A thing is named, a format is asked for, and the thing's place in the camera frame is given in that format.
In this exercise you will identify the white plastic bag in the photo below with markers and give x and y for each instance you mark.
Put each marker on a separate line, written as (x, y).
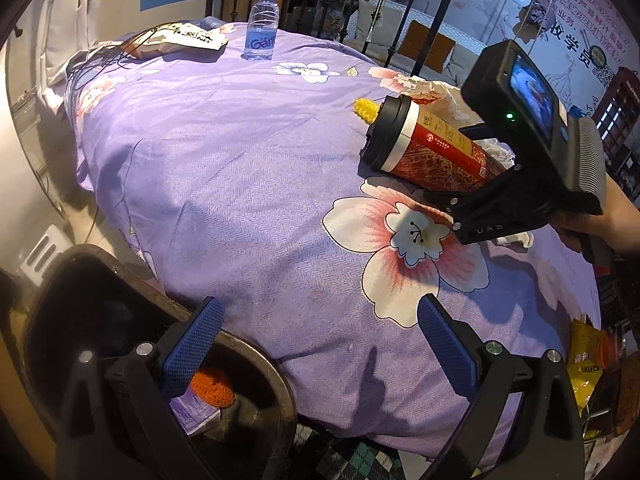
(442, 92)

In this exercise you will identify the orange crocheted piece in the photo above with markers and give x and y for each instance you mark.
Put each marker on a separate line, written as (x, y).
(215, 387)

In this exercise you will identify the purple packet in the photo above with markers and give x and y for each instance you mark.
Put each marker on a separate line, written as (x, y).
(192, 412)

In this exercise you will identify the yellow snack packet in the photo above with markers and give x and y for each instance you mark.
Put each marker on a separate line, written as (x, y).
(582, 360)

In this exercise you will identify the white snack bag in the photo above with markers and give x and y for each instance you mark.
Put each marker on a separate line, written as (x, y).
(185, 40)

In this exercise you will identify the white sofa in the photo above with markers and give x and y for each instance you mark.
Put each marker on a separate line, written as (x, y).
(370, 20)

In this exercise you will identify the white machine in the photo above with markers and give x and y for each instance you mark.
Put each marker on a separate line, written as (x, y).
(45, 250)

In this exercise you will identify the black metal bed frame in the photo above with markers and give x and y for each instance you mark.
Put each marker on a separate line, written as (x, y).
(410, 10)

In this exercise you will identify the orange cushion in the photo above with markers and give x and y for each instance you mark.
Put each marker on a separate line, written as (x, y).
(425, 45)

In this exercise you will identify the red paper cup black lid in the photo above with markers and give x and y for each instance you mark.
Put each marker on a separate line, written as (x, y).
(430, 145)

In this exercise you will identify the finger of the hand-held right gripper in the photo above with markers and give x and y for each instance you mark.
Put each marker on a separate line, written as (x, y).
(490, 210)
(479, 132)

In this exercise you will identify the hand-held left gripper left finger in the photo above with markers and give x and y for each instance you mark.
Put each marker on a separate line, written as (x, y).
(192, 345)

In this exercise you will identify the plaid cloth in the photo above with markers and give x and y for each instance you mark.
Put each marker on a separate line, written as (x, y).
(350, 455)

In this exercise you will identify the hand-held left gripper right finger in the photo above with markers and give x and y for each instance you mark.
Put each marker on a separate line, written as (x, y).
(447, 350)

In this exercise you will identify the purple floral bedsheet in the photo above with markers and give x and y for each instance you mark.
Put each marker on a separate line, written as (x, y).
(240, 175)

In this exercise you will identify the red lettered window banner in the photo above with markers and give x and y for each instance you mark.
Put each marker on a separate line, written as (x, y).
(575, 20)

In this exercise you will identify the blue cloth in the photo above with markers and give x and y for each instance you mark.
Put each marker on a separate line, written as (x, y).
(216, 22)

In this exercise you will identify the white curtain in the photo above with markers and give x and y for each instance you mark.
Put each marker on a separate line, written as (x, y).
(85, 5)

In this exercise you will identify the clear water bottle blue label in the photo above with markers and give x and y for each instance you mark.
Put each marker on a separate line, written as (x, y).
(261, 25)

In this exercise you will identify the black trash bin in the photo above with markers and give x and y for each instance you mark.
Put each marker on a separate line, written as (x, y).
(100, 300)

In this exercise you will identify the orange snack packet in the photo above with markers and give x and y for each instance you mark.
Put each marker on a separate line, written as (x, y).
(611, 350)

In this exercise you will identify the person's right hand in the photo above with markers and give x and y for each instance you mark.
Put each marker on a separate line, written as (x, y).
(617, 230)

